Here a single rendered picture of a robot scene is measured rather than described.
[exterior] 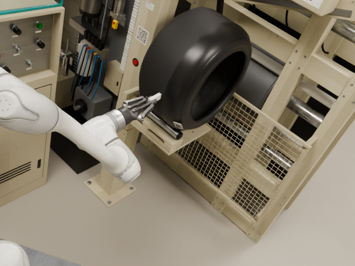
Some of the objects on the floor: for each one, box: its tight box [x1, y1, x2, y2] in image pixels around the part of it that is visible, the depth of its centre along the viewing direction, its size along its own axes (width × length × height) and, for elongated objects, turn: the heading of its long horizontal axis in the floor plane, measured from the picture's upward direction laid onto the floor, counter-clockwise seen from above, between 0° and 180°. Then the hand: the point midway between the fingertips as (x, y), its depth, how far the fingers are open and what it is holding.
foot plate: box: [83, 173, 137, 208], centre depth 277 cm, size 27×27×2 cm
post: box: [98, 0, 179, 196], centre depth 199 cm, size 13×13×250 cm
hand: (154, 98), depth 173 cm, fingers closed
